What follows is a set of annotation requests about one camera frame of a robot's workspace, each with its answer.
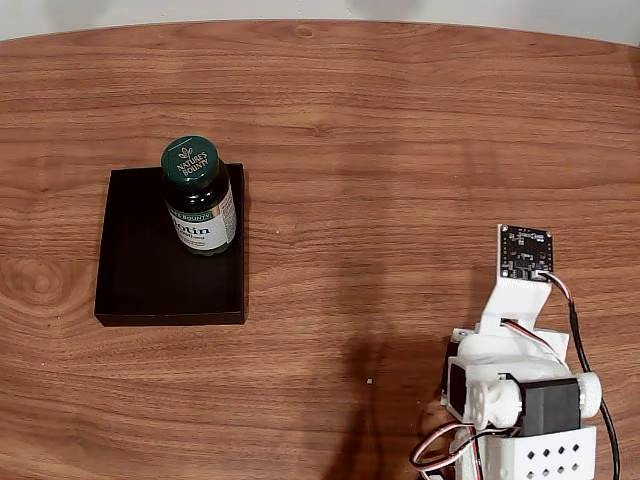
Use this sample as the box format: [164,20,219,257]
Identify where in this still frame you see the pill bottle green cap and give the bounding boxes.
[159,135,239,259]

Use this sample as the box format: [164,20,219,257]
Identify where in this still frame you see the black open box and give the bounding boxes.
[93,162,249,327]

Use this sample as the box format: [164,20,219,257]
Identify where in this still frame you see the red white black servo wire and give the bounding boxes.
[499,317,569,364]
[408,421,484,475]

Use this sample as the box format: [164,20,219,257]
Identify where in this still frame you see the black camera cable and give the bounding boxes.
[539,271,624,480]

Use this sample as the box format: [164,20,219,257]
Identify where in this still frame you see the camera board on white mount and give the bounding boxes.
[474,223,556,347]

